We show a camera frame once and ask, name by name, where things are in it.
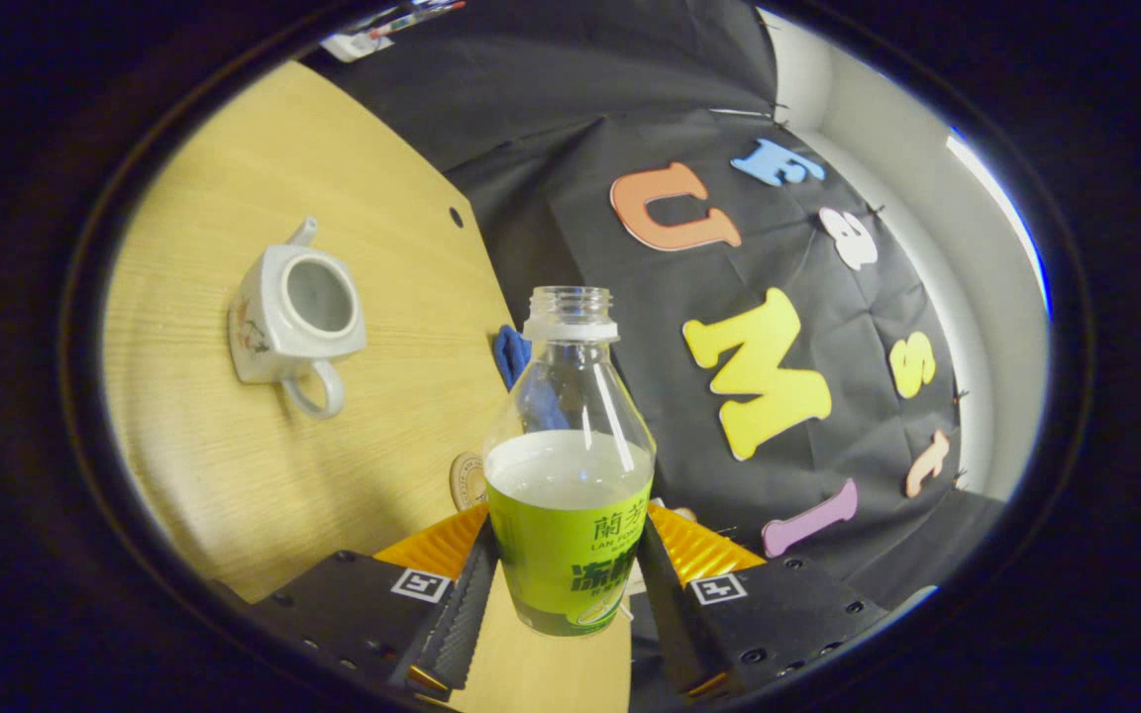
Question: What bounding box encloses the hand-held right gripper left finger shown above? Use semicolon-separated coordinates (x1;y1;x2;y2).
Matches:
209;503;504;704

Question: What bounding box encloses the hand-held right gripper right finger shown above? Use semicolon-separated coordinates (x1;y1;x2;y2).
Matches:
630;500;888;699

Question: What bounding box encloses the green label water bottle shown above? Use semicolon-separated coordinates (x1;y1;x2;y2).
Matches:
482;286;657;637

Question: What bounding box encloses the round wooden coaster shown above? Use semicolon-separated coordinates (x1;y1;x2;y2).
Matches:
449;453;488;513

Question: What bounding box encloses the white ceramic teacup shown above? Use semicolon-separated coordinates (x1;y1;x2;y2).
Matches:
227;217;368;421

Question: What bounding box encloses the blue towel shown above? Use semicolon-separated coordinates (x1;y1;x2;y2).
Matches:
492;324;535;392

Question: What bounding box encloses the black backdrop cloth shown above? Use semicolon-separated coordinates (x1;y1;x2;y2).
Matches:
303;5;1012;610

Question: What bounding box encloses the white side table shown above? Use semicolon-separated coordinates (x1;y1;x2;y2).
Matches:
321;30;395;62

